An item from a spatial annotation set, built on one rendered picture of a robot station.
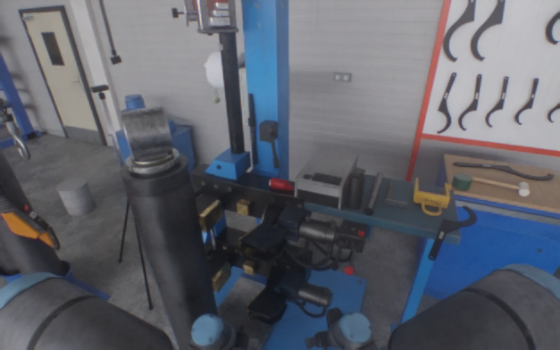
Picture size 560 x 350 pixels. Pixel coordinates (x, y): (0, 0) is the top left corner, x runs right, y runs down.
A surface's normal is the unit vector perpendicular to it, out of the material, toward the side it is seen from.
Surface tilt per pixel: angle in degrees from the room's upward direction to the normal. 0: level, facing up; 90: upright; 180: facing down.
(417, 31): 90
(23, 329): 35
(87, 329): 29
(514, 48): 90
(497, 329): 25
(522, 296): 5
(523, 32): 90
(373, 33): 90
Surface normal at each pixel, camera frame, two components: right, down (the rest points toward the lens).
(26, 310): -0.10, -0.75
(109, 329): 0.59, -0.70
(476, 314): -0.32, -0.82
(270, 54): -0.40, 0.45
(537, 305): 0.14, -0.64
